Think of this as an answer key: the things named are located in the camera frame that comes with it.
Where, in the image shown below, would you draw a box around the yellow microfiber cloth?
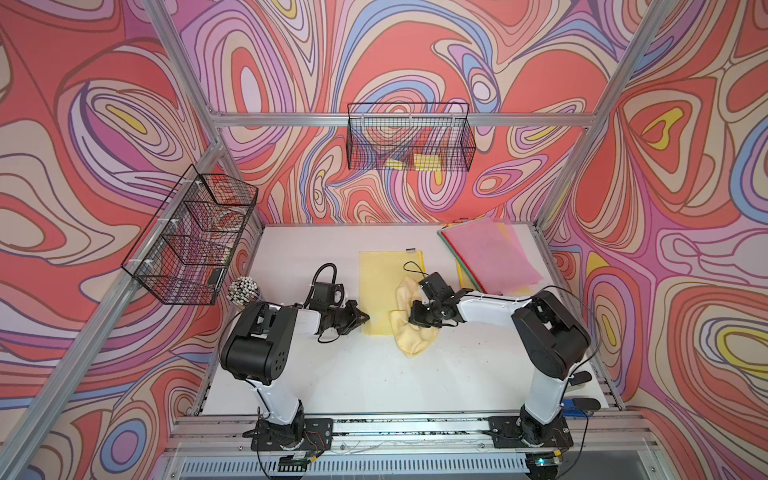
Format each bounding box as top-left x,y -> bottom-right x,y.
389,277 -> 439,358

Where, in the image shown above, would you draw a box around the pale yellow document bag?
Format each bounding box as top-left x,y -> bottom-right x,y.
359,249 -> 424,336

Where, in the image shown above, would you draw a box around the clear mesh document bag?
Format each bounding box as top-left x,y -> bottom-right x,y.
437,229 -> 480,291

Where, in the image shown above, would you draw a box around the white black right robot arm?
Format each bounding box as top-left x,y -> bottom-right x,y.
409,272 -> 592,427

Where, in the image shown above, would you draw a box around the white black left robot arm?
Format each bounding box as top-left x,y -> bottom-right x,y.
219,283 -> 370,429

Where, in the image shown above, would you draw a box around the yellow sticky notes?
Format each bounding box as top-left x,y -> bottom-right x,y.
384,153 -> 443,172

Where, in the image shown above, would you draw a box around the blue grey stapler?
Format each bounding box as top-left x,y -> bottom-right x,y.
562,371 -> 602,417

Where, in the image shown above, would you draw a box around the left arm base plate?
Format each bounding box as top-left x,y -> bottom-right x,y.
242,417 -> 334,453

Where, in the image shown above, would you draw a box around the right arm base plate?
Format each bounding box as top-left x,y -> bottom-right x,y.
483,415 -> 574,451

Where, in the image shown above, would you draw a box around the black wire basket left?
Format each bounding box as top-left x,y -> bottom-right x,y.
121,166 -> 258,306

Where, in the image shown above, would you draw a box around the black wire basket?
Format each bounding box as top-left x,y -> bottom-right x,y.
346,100 -> 477,172
121,166 -> 258,306

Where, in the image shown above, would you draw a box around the black wire basket back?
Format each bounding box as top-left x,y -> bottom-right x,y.
346,100 -> 477,172

